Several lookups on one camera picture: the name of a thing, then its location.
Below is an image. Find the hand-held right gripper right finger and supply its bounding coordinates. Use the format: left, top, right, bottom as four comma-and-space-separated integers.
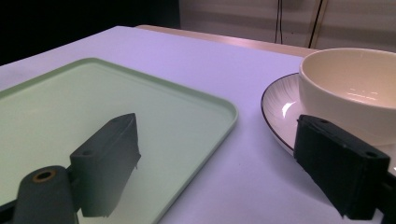
293, 114, 391, 221

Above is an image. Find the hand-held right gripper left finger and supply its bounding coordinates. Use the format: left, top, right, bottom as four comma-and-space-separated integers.
69, 112, 142, 218

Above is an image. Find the cream ceramic bowl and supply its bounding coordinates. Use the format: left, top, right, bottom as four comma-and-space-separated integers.
298, 47, 396, 147

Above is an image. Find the white plate with dark rim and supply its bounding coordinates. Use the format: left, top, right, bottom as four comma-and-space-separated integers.
261, 72, 396, 177

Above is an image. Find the light green plastic tray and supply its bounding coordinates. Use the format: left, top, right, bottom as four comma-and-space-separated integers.
0, 57, 239, 224

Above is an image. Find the black cable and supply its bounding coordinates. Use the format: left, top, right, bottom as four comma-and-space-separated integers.
274, 0, 284, 45
307, 0, 325, 49

